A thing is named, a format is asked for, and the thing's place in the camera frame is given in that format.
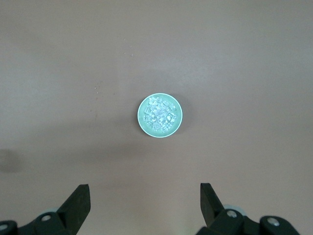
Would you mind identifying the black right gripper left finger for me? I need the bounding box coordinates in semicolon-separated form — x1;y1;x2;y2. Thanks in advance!
0;184;91;235

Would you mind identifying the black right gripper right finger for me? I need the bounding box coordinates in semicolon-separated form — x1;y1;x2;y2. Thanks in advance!
197;183;303;235

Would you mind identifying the clear ice cube pile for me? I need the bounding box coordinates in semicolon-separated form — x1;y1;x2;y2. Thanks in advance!
143;96;177;133

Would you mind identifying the green ceramic bowl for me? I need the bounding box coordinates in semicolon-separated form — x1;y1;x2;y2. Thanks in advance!
136;93;183;139

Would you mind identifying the brown table cover sheet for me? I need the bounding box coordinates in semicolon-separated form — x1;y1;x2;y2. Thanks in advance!
0;0;313;235

